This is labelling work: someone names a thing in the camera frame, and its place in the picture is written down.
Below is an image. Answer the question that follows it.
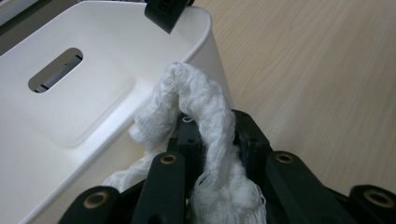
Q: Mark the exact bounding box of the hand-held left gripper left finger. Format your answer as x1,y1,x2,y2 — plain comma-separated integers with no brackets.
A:
130,112,206,224

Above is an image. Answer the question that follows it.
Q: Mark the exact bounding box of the white plastic bin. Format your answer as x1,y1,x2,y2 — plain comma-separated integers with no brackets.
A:
0,0,233,224

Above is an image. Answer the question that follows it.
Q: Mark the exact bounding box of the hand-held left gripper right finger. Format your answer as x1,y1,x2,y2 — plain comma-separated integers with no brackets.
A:
232,109,356,224

